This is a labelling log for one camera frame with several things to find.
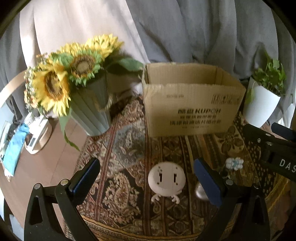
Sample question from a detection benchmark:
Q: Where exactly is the white round deer toy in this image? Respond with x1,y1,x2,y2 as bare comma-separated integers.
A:
147,162,186,204

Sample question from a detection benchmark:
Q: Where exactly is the silver egg-shaped object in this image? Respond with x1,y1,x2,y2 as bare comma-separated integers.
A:
195,182,209,201

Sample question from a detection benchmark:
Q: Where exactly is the white box on floor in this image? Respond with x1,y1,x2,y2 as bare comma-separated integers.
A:
24,113,52,155

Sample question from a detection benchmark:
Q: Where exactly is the white plant pot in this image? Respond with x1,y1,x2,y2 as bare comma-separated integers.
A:
242,77,280,128

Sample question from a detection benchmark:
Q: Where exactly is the green leafy plant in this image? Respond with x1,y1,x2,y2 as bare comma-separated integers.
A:
245,52,287,104

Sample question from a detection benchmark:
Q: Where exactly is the patterned round table cloth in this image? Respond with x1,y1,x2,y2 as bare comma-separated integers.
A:
62,94,293,241

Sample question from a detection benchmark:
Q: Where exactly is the small white blue figurine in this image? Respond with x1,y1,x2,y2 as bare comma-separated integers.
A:
225,157,244,171

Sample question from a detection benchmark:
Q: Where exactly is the brown cardboard box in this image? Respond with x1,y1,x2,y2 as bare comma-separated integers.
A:
142,63,246,137

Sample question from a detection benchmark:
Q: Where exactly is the grey ribbed flower vase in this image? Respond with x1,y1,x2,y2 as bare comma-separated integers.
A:
70,73,111,137

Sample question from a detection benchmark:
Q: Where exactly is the yellow sunflower bouquet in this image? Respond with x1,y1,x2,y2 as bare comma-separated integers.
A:
23,34,144,149

